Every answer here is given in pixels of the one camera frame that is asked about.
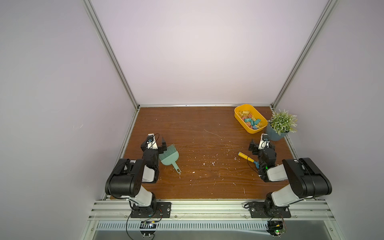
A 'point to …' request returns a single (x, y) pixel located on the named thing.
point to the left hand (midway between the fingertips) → (156, 137)
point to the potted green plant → (281, 123)
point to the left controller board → (147, 228)
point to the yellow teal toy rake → (248, 158)
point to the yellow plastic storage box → (249, 118)
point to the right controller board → (276, 228)
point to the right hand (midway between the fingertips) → (263, 138)
